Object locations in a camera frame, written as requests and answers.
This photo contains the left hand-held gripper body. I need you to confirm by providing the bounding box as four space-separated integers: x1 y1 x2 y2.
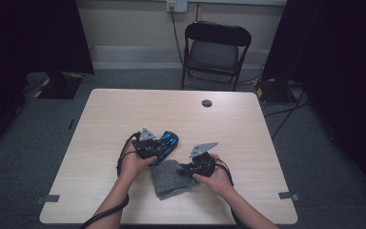
132 126 160 160

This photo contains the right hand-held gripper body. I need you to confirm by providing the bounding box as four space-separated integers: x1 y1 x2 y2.
186 141 219 178

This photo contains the blue toy car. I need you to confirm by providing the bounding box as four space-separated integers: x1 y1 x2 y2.
150 130 180 167

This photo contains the grey cloth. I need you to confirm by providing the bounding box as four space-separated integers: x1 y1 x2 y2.
150 158 201 201

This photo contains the person's right hand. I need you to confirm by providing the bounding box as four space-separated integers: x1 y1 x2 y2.
193 154 235 198

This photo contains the person's left hand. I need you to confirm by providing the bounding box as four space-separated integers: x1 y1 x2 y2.
117 148 158 186

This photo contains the grey tape strip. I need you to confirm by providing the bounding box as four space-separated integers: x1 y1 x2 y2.
34 194 61 205
277 191 301 202

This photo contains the black stand base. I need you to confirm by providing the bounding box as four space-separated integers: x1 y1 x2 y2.
254 77 297 105
37 72 85 100

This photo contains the black folding chair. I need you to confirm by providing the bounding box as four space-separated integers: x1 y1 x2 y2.
180 20 253 93

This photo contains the dark curtain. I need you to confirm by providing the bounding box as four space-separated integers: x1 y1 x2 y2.
0 0 95 160
261 0 366 202

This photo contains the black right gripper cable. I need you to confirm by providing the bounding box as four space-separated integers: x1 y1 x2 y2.
213 157 253 229

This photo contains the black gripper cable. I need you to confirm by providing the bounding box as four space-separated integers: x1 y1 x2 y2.
78 131 141 229
213 157 253 229

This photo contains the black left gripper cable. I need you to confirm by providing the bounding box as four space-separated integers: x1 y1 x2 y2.
78 131 141 229

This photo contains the black floor cable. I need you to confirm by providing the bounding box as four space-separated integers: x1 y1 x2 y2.
262 87 311 141

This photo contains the black socket cable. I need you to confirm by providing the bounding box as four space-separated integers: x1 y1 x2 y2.
170 6 186 66

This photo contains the white wall socket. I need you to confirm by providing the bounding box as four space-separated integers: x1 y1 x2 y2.
166 0 189 14

